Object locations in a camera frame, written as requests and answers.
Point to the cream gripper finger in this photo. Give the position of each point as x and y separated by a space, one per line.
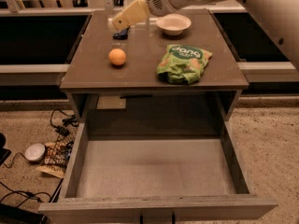
136 12

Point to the white round puck device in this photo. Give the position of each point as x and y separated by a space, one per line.
35 152

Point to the green dang chips bag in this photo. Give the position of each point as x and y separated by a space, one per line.
183 64

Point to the orange fruit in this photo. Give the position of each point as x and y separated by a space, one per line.
117 57

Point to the grey cabinet with counter top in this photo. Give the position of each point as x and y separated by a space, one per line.
92 72

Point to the brown snack bag on floor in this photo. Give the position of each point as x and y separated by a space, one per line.
55 160

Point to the black power adapter with cable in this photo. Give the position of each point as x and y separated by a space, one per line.
62 128

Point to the white paper bowl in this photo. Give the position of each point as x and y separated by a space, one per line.
173 24

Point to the grey open top drawer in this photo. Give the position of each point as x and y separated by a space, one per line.
160 159

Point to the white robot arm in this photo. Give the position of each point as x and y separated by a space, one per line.
278 18

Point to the dark blue snack wrapper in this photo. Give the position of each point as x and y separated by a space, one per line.
121 35

